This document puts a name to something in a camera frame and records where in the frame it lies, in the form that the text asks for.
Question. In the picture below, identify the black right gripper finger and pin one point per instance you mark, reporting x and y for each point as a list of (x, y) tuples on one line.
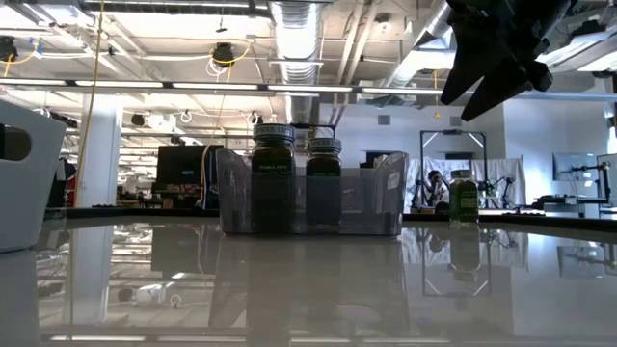
[(472, 77), (501, 89)]

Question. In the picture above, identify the glass oregano jar green label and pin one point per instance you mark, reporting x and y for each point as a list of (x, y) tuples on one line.
[(273, 164), (464, 197), (324, 166)]

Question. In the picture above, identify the white patterned curtain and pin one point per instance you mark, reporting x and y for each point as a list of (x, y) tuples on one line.
[(501, 178)]

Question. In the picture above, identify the computer monitor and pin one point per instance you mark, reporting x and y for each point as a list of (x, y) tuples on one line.
[(573, 166)]

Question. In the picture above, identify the person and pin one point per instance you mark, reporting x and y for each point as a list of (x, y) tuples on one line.
[(436, 188)]

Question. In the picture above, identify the grey translucent plastic bin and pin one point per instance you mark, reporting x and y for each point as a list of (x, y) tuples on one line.
[(371, 202)]

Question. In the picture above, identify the long ceiling light strip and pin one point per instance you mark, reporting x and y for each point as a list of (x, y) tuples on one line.
[(217, 86)]

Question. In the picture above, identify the large black screen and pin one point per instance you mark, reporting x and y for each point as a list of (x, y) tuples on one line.
[(188, 166)]

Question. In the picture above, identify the black round hanging device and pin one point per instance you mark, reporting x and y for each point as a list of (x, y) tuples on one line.
[(137, 119)]

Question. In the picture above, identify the white building column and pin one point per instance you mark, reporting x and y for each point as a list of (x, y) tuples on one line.
[(99, 154)]

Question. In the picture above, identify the white plastic bin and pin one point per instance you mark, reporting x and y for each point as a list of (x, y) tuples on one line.
[(29, 202)]

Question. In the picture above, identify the black ceiling-hung device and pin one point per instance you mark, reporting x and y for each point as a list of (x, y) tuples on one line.
[(7, 48)]

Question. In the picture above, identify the black metal workstation frame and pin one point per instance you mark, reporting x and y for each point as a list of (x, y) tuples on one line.
[(453, 131)]

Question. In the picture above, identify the silver ceiling air duct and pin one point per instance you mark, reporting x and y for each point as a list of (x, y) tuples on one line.
[(296, 48)]

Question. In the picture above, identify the black ceiling camera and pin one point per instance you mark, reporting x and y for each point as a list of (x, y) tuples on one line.
[(223, 54)]

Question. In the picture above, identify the black metal table frame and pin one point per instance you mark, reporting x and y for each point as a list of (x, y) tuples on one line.
[(120, 211)]

